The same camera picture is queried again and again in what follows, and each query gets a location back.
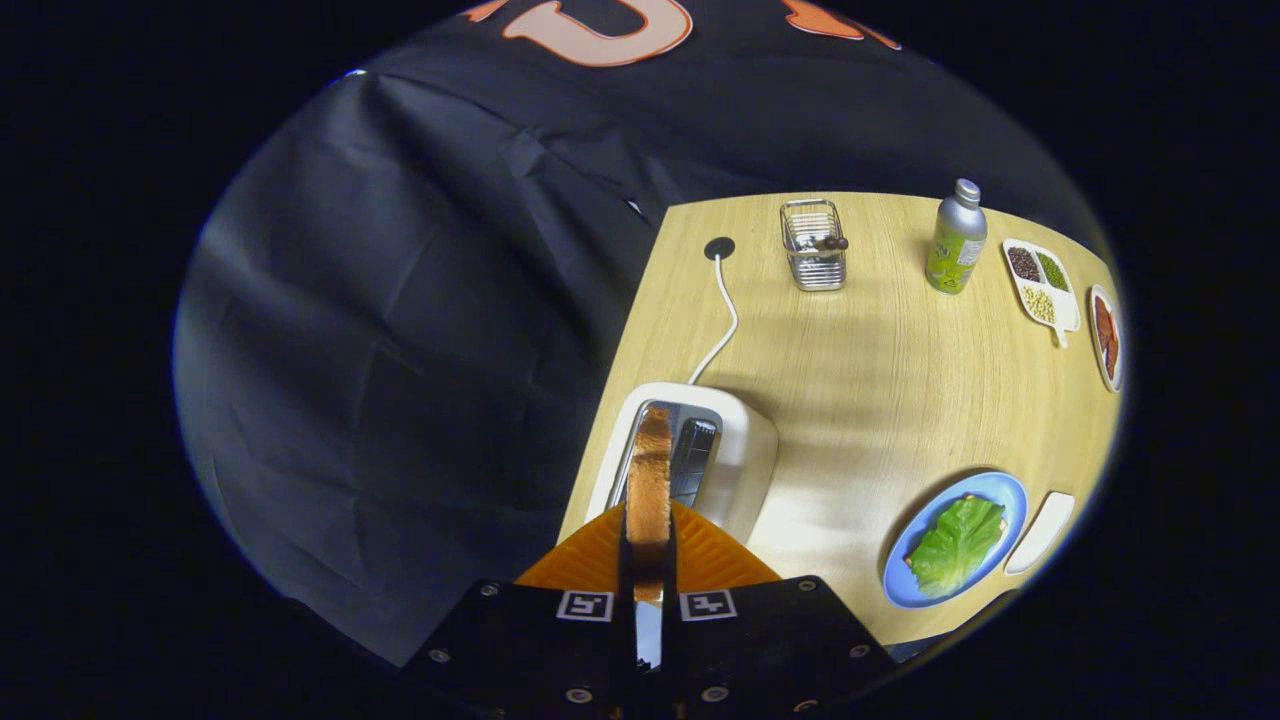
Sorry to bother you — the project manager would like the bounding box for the white oval plate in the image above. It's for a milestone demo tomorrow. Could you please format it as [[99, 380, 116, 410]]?
[[1088, 284, 1125, 393]]

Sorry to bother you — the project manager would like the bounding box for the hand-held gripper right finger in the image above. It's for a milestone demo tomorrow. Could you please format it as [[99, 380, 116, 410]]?
[[660, 500, 901, 720]]

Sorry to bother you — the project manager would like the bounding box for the cream toaster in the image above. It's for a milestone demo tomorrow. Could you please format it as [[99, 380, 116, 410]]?
[[583, 382, 779, 546]]

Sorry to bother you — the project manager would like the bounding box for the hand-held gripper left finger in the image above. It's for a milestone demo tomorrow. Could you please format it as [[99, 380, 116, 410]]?
[[400, 503, 641, 720]]

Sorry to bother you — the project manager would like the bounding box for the silver bottle with green label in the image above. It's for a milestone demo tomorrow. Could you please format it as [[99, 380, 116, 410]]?
[[925, 179, 988, 295]]

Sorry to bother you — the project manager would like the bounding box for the white divided tray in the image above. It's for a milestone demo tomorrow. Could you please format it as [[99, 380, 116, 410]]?
[[1002, 238, 1082, 349]]

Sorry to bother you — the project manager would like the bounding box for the metal wire basket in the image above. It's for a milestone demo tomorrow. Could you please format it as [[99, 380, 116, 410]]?
[[780, 199, 849, 292]]

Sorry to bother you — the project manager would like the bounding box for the green lettuce leaf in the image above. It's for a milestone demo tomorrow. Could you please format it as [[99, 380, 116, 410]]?
[[907, 497, 1007, 599]]

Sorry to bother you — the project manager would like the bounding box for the white power cable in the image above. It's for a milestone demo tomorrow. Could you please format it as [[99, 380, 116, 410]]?
[[686, 255, 740, 386]]

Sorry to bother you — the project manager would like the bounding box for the small white plate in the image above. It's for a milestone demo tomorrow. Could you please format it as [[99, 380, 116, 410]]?
[[1004, 491, 1077, 576]]

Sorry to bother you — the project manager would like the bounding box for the blue plate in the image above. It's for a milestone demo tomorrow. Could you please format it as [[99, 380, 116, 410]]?
[[883, 471, 1029, 609]]

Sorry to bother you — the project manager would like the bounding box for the toasted bread slice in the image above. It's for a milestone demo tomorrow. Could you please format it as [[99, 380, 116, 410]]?
[[626, 407, 673, 604]]

